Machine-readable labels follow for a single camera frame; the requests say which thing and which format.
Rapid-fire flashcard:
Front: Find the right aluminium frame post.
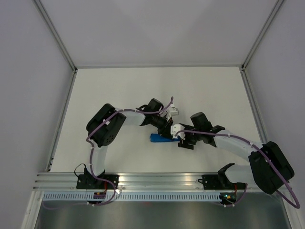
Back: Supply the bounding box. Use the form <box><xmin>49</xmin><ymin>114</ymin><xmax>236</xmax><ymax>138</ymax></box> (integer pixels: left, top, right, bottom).
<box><xmin>240</xmin><ymin>0</ymin><xmax>286</xmax><ymax>172</ymax></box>

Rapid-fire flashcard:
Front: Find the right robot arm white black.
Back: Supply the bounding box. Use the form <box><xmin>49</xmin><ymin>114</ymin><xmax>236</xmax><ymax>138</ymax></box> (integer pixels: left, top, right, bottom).
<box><xmin>171</xmin><ymin>112</ymin><xmax>295</xmax><ymax>194</ymax></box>

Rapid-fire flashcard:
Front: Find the aluminium front rail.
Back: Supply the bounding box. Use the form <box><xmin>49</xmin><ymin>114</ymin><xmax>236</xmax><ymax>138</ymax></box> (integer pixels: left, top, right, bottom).
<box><xmin>33</xmin><ymin>172</ymin><xmax>293</xmax><ymax>191</ymax></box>

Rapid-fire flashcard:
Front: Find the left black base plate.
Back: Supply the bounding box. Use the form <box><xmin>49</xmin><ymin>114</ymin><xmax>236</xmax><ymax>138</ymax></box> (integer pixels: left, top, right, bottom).
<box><xmin>76</xmin><ymin>173</ymin><xmax>119</xmax><ymax>190</ymax></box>

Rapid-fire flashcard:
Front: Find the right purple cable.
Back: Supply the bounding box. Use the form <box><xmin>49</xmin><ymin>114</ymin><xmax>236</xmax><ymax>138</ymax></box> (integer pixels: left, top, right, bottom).
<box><xmin>175</xmin><ymin>129</ymin><xmax>300</xmax><ymax>209</ymax></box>

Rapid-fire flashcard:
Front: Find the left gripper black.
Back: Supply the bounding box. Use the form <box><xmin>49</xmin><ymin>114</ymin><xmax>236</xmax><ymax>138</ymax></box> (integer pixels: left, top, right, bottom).
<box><xmin>151</xmin><ymin>114</ymin><xmax>174</xmax><ymax>142</ymax></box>

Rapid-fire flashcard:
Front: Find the blue cloth napkin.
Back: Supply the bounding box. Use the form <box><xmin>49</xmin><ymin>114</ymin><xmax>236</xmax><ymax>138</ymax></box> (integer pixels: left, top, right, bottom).
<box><xmin>150</xmin><ymin>133</ymin><xmax>180</xmax><ymax>143</ymax></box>

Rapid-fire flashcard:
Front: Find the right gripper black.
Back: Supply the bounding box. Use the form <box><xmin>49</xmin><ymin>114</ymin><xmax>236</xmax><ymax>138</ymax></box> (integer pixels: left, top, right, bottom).
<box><xmin>178</xmin><ymin>124</ymin><xmax>202</xmax><ymax>150</ymax></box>

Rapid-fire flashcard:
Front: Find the left aluminium frame post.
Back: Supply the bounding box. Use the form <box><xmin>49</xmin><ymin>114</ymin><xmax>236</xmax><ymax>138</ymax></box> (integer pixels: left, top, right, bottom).
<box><xmin>32</xmin><ymin>0</ymin><xmax>78</xmax><ymax>172</ymax></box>

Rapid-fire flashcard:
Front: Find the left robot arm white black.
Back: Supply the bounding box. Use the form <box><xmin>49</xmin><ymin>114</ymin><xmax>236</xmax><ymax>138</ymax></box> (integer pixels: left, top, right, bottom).
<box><xmin>86</xmin><ymin>97</ymin><xmax>174</xmax><ymax>189</ymax></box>

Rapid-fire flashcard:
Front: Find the aluminium frame post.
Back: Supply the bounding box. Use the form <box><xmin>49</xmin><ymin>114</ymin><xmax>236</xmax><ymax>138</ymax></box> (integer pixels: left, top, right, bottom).
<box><xmin>32</xmin><ymin>0</ymin><xmax>78</xmax><ymax>172</ymax></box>
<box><xmin>240</xmin><ymin>0</ymin><xmax>286</xmax><ymax>172</ymax></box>

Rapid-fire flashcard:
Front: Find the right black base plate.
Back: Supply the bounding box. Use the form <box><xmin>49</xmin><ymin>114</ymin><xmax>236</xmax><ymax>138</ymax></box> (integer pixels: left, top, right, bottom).
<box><xmin>197</xmin><ymin>174</ymin><xmax>246</xmax><ymax>190</ymax></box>

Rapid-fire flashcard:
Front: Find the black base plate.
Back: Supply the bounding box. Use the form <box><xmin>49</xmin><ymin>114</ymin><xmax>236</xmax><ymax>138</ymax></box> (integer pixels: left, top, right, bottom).
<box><xmin>76</xmin><ymin>173</ymin><xmax>119</xmax><ymax>190</ymax></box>
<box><xmin>197</xmin><ymin>174</ymin><xmax>246</xmax><ymax>190</ymax></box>

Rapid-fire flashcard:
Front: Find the white slotted cable duct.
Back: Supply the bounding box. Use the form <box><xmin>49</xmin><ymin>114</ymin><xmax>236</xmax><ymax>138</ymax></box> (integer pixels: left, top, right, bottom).
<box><xmin>43</xmin><ymin>191</ymin><xmax>221</xmax><ymax>202</ymax></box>

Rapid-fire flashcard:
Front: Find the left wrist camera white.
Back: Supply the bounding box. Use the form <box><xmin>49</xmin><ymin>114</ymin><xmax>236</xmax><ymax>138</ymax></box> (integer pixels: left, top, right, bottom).
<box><xmin>167</xmin><ymin>106</ymin><xmax>179</xmax><ymax>119</ymax></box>

